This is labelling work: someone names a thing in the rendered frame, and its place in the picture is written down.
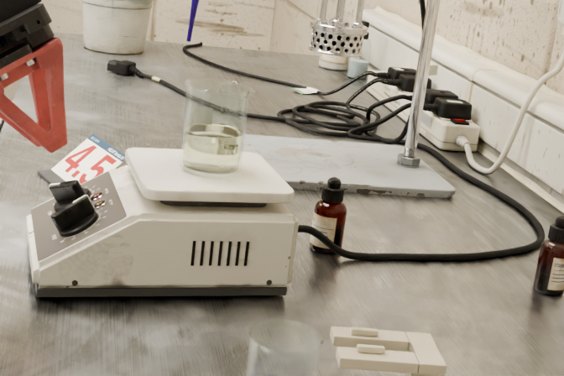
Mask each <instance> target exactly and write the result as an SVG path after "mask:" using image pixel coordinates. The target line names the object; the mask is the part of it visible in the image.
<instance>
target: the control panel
mask: <svg viewBox="0 0 564 376"><path fill-rule="evenodd" d="M81 187H82V188H87V189H89V191H90V192H91V194H90V196H89V198H90V200H91V203H92V204H93V206H94V207H95V208H94V209H95V212H97V215H98V218H97V220H96V221H95V222H94V223H93V224H92V225H91V226H90V227H88V228H87V229H86V230H84V231H82V232H79V233H77V234H75V235H73V236H69V237H62V236H61V235H60V234H59V231H58V230H57V228H56V227H55V224H54V223H53V221H52V220H51V218H50V217H51V215H52V214H53V213H55V212H56V211H55V209H54V205H55V203H56V200H55V198H53V199H51V200H49V201H47V202H45V203H43V204H41V205H39V206H37V207H35V208H33V209H31V215H32V222H33V228H34V239H35V246H36V252H37V258H38V261H40V260H42V259H45V258H47V257H49V256H50V255H52V254H54V253H57V252H59V251H60V250H62V249H64V248H67V247H69V246H70V245H72V244H74V243H77V242H79V241H81V240H82V239H84V238H87V237H89V236H91V235H92V234H94V233H96V232H99V231H101V230H102V229H104V228H106V227H109V226H111V225H112V224H114V223H116V222H119V221H121V220H122V219H124V218H125V217H126V216H127V214H126V212H125V210H124V208H123V204H122V202H121V200H120V198H119V195H118V192H117V190H116V187H115V185H114V183H113V181H112V177H111V176H110V173H109V172H106V173H104V174H102V175H99V176H98V177H96V178H94V179H92V180H89V181H87V182H86V183H84V184H82V185H81ZM98 192H99V193H101V195H100V196H99V197H97V198H95V199H92V196H93V195H94V194H96V193H98ZM98 201H104V203H103V204H101V205H100V206H95V204H96V203H97V202H98Z"/></svg>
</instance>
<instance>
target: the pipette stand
mask: <svg viewBox="0 0 564 376"><path fill-rule="evenodd" d="M330 337H331V340H332V345H333V346H338V347H337V352H336V358H337V363H338V367H339V368H351V369H363V370H375V371H386V372H398V373H405V375H404V376H438V375H445V374H446V370H447V365H446V363H445V361H444V359H443V357H442V355H441V353H440V351H439V349H438V347H437V345H436V343H435V342H434V340H433V338H432V336H431V334H430V333H419V332H398V331H387V330H378V329H373V328H362V327H342V326H332V327H331V331H330ZM353 347H356V348H353ZM386 350H394V351H386ZM398 351H405V352H398ZM407 351H408V352H407Z"/></svg>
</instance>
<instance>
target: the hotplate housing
mask: <svg viewBox="0 0 564 376"><path fill-rule="evenodd" d="M106 172H107V171H106ZM106 172H104V173H106ZM108 172H109V173H110V176H111V177H112V181H113V183H114V185H115V187H116V190H117V193H118V195H119V198H120V200H121V202H122V204H123V208H124V210H125V212H126V214H127V216H126V217H125V218H124V219H122V220H121V221H119V222H116V223H114V224H112V225H111V226H109V227H106V228H104V229H102V230H101V231H99V232H96V233H94V234H92V235H91V236H89V237H87V238H84V239H82V240H81V241H79V242H77V243H74V244H72V245H70V246H69V247H67V248H64V249H62V250H60V251H59V252H57V253H54V254H52V255H50V256H49V257H47V258H45V259H42V260H40V261H38V258H37V252H36V246H35V239H34V228H33V222H32V215H31V214H30V215H28V216H26V232H27V239H28V246H29V260H30V267H31V274H32V281H33V284H35V291H36V296H37V297H104V296H219V295H286V292H287V287H286V285H288V283H291V280H292V273H293V266H294V260H295V247H296V240H297V233H298V227H299V221H298V220H297V218H296V217H295V216H294V215H293V214H292V212H291V211H290V210H289V209H288V208H287V207H286V205H285V204H284V203H248V202H210V201H155V200H150V199H148V198H145V197H143V195H142V193H141V191H140V189H139V188H138V185H137V183H136V181H135V179H134V177H133V174H132V172H131V170H130V169H129V167H127V166H122V167H120V168H118V169H110V170H108ZM104 173H102V174H104ZM102 174H101V175H102ZM98 176H99V175H98ZM96 177H97V176H96ZM96 177H94V178H96ZM94 178H92V179H94ZM92 179H91V180H92ZM88 181H89V180H88ZM86 182H87V181H86ZM86 182H84V183H86ZM84 183H82V184H84ZM82 184H81V185H82Z"/></svg>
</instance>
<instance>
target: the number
mask: <svg viewBox="0 0 564 376"><path fill-rule="evenodd" d="M119 162H121V161H120V160H119V159H117V158H115V157H114V156H113V155H111V154H109V153H108V152H107V151H106V150H104V149H102V148H101V147H99V146H98V145H96V144H94V143H93V142H92V141H91V140H89V139H88V140H87V141H86V142H84V143H83V144H82V145H81V146H79V147H78V148H77V149H76V150H75V151H73V152H72V153H71V154H70V155H69V156H67V157H66V158H65V159H64V160H62V161H61V162H60V163H59V164H58V165H56V167H57V168H59V169H60V170H62V171H63V172H64V173H65V174H67V175H68V176H69V177H70V178H71V179H73V180H78V181H79V183H80V184H82V183H84V182H86V181H88V180H90V179H92V178H94V177H96V176H98V175H100V174H102V173H104V172H106V171H108V170H110V169H112V168H113V167H115V166H116V165H117V164H118V163H119Z"/></svg>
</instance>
